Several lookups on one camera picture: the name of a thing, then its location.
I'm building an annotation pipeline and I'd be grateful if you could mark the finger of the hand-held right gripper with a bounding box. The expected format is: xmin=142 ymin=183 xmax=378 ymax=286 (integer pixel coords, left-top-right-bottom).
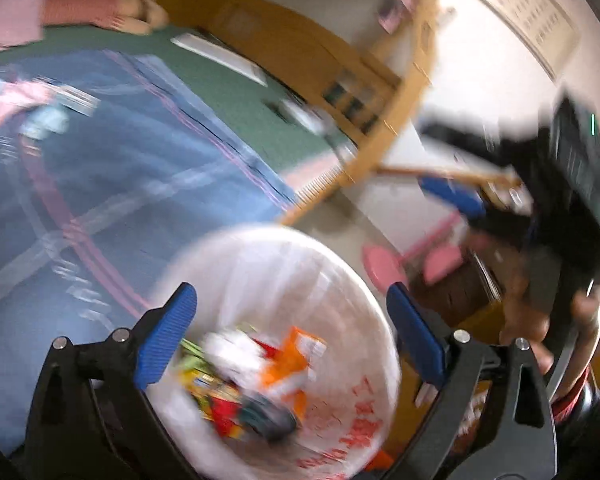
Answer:
xmin=417 ymin=175 xmax=531 ymax=248
xmin=417 ymin=117 xmax=511 ymax=161

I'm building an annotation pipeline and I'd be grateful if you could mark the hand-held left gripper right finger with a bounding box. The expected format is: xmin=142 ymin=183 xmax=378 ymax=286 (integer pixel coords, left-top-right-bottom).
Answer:
xmin=382 ymin=281 xmax=558 ymax=480

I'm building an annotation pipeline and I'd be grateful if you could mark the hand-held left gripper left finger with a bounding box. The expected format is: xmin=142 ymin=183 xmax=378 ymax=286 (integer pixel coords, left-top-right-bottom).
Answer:
xmin=24 ymin=282 xmax=201 ymax=480

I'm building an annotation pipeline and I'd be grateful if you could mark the light green wrapper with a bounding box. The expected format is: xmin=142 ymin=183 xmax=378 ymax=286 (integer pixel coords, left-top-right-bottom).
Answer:
xmin=180 ymin=339 xmax=208 ymax=367

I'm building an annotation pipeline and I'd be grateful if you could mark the yellow snack bag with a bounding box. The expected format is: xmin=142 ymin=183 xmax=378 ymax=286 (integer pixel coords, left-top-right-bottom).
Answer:
xmin=180 ymin=370 xmax=217 ymax=411

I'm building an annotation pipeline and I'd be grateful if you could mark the clear plastic bag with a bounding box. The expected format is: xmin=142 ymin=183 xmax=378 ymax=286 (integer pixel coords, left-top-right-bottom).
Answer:
xmin=202 ymin=330 xmax=266 ymax=376

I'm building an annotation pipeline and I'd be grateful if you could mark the orange wrapper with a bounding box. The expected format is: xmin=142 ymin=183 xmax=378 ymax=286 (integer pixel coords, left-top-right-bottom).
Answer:
xmin=260 ymin=326 xmax=327 ymax=413

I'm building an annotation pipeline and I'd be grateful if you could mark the black wrapper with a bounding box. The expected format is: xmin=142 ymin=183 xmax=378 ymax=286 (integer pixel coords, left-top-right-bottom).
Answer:
xmin=240 ymin=395 xmax=298 ymax=443

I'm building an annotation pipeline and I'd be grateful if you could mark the white plastic trash bin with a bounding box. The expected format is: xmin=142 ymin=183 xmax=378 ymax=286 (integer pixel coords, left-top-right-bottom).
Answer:
xmin=152 ymin=224 xmax=402 ymax=480

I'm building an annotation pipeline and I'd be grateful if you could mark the brown box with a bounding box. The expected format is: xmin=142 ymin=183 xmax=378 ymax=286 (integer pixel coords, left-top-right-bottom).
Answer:
xmin=397 ymin=255 xmax=511 ymax=461

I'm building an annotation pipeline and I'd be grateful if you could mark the pink stool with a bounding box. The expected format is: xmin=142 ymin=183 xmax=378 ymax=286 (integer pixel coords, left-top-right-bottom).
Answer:
xmin=362 ymin=210 xmax=463 ymax=291

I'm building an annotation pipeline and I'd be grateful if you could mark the pink hanging cloth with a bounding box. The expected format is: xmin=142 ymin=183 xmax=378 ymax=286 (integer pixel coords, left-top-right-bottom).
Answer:
xmin=377 ymin=0 xmax=421 ymax=31

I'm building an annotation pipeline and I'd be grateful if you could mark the white handheld mite vacuum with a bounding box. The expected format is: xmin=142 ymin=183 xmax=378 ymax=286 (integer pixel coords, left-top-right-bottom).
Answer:
xmin=265 ymin=97 xmax=341 ymax=136

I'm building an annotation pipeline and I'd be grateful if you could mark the blue checked sheet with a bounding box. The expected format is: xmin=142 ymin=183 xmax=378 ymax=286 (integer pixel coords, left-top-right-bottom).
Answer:
xmin=0 ymin=50 xmax=301 ymax=456

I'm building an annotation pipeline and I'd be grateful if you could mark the green mattress mat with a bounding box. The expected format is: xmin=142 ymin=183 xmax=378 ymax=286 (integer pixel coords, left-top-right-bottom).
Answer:
xmin=0 ymin=25 xmax=356 ymax=176

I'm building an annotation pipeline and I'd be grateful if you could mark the light blue wrapper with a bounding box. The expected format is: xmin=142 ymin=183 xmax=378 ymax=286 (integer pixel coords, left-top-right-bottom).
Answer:
xmin=20 ymin=105 xmax=71 ymax=140

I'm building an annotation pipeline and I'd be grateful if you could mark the white board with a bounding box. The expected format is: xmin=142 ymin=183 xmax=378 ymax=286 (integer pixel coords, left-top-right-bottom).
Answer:
xmin=171 ymin=32 xmax=268 ymax=87

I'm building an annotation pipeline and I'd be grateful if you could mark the white blue striped wrapper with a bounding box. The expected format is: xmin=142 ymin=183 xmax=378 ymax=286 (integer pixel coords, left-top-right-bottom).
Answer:
xmin=40 ymin=77 xmax=101 ymax=115

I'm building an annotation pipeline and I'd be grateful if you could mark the pink wrapper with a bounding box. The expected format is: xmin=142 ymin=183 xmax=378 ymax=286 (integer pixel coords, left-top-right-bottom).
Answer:
xmin=0 ymin=80 xmax=53 ymax=128

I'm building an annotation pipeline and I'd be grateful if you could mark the plush dog with striped shirt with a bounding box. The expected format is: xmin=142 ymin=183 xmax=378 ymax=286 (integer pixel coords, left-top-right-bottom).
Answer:
xmin=42 ymin=0 xmax=170 ymax=36

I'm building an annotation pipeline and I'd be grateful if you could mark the calligraphy wall scroll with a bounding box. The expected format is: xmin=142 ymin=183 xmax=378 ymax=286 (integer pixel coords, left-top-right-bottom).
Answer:
xmin=457 ymin=0 xmax=581 ymax=78

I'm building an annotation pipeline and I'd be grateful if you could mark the wooden bunk bed frame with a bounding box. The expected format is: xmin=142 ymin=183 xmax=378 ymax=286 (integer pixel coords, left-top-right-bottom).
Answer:
xmin=30 ymin=0 xmax=521 ymax=226

